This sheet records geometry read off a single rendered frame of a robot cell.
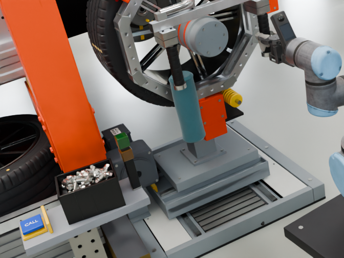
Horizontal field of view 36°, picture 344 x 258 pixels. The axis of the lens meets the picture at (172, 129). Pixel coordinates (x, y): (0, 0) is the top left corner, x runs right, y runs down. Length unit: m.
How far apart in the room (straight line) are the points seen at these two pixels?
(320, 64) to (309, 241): 0.55
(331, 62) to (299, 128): 1.34
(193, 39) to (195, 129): 0.34
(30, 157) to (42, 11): 0.68
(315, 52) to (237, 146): 0.90
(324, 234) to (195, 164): 0.76
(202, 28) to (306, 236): 0.76
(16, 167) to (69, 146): 0.34
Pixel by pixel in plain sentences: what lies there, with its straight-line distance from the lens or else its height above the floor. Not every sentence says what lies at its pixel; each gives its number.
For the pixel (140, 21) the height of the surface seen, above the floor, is 0.80.
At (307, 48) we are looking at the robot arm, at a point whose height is 0.85.
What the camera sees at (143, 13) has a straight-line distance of 2.41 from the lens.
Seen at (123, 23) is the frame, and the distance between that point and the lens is 1.84.
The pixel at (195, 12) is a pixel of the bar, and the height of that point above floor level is 0.97.
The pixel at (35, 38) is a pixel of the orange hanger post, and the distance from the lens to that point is 1.72.
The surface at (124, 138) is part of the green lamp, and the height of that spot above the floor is 0.65.
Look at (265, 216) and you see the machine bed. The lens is 2.22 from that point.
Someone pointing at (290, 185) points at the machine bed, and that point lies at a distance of 2.33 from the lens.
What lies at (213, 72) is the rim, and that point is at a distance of 2.12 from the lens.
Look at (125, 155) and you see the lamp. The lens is 1.75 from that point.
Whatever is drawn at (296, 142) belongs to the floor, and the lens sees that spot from 2.77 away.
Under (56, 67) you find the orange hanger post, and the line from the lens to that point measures 1.75.
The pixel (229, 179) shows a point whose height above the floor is 0.16.
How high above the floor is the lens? 1.44
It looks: 27 degrees down
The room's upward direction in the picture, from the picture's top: 14 degrees counter-clockwise
